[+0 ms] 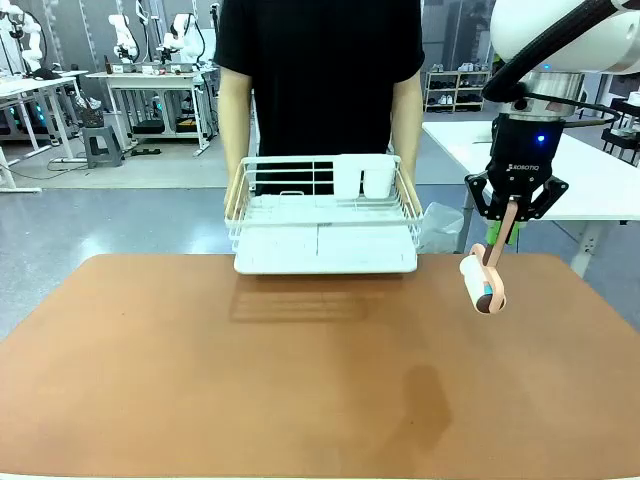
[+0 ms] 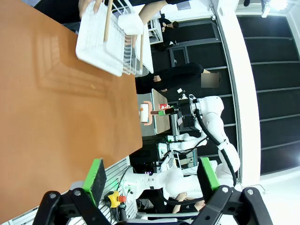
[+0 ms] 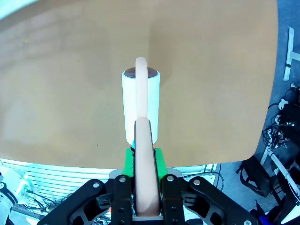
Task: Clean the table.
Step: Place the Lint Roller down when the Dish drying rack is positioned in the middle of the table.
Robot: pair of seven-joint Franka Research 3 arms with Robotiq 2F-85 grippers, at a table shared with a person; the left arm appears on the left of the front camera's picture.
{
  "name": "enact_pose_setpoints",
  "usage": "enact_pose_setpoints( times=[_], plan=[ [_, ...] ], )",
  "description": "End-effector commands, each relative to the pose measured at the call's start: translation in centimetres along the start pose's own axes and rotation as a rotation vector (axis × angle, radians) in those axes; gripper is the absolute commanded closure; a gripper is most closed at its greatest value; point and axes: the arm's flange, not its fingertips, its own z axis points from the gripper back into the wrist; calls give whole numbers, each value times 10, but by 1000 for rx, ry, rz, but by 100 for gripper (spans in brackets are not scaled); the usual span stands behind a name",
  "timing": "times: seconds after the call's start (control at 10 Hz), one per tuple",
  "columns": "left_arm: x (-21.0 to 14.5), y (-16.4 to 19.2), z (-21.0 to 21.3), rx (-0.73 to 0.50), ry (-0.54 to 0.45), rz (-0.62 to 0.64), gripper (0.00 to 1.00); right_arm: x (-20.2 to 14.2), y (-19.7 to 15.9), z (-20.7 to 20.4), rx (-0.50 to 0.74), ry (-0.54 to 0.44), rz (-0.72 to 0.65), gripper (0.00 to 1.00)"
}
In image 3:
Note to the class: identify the white slanted pole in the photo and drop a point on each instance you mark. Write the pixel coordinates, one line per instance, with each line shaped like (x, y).
(281, 166)

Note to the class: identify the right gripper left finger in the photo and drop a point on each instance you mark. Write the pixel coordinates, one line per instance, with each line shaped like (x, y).
(93, 204)

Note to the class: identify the white slatted grille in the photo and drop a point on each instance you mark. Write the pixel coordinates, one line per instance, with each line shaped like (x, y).
(58, 173)

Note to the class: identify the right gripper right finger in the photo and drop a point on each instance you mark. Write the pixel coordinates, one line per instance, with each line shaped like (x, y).
(199, 201)

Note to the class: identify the white table leg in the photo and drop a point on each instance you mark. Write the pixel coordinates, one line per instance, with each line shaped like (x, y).
(290, 54)

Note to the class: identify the black bag on floor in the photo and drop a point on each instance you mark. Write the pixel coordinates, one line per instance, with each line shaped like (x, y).
(257, 175)

